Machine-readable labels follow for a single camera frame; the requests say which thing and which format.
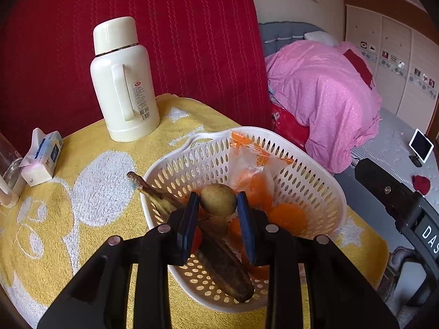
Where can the small mandarin with stem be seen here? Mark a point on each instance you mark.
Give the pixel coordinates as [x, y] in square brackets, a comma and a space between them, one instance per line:
[262, 272]

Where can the white tissue pack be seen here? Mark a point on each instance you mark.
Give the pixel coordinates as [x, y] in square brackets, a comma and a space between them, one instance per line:
[37, 171]

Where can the grey bedspread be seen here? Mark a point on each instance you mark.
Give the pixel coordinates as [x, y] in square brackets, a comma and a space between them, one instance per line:
[387, 133]

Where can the white pillow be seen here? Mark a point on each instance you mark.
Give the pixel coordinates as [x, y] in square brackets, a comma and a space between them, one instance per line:
[320, 37]

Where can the grey padded headboard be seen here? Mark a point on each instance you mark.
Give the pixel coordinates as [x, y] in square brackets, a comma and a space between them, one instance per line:
[284, 34]

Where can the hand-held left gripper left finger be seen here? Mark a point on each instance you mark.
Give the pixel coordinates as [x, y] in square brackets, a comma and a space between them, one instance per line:
[188, 226]

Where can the person's right hand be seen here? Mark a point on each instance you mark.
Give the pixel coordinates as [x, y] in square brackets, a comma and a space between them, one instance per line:
[403, 260]

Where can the yellow and white towel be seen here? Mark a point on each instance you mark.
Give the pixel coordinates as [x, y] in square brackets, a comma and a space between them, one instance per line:
[103, 178]

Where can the white perforated plastic basket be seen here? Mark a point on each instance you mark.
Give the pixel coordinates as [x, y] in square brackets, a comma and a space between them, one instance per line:
[212, 154]

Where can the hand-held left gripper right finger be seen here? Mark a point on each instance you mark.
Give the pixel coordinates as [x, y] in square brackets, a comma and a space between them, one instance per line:
[245, 226]

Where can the orange in printed plastic bag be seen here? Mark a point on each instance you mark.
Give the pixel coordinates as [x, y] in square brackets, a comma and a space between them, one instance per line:
[255, 181]

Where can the cream thermos flask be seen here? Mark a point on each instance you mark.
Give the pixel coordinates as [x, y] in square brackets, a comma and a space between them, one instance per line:
[116, 109]

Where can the cream wardrobe with stickers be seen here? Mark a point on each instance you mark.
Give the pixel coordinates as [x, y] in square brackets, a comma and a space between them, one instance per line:
[394, 41]

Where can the small red object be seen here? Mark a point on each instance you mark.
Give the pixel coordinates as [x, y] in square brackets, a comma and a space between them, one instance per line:
[422, 183]

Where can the white tablet on stand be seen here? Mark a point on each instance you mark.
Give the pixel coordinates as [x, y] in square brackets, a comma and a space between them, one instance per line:
[422, 145]

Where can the dark red cloth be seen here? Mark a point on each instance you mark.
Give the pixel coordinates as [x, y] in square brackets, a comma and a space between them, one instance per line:
[360, 65]

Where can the red bedding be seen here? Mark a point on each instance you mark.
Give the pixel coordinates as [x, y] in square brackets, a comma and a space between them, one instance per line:
[291, 126]

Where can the red cherry tomato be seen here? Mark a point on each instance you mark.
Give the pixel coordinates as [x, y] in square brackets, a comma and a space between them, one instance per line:
[196, 240]

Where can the round orange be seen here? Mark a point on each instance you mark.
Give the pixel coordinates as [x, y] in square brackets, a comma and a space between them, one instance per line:
[235, 229]

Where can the overripe brown banana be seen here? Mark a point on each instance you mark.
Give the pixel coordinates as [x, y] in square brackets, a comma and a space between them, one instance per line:
[223, 267]

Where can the pink dotted blanket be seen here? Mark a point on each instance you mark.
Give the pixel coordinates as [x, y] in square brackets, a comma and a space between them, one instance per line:
[325, 92]

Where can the large orange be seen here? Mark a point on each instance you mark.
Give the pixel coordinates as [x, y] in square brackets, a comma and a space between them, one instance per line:
[287, 216]

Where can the red textured cloth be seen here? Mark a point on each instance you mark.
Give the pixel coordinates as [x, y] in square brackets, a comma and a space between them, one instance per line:
[188, 41]

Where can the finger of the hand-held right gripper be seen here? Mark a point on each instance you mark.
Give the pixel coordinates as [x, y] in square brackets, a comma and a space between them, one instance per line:
[384, 186]

